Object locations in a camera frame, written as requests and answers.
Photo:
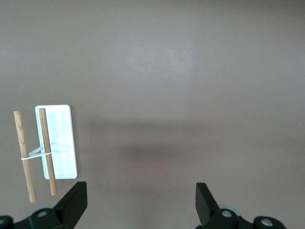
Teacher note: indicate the white rack with wooden bars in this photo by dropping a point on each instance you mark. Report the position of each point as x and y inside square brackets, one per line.
[59, 143]

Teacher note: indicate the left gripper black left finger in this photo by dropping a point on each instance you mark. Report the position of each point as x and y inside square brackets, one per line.
[74, 202]

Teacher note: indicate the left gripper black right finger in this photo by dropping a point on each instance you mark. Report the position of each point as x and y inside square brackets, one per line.
[207, 205]

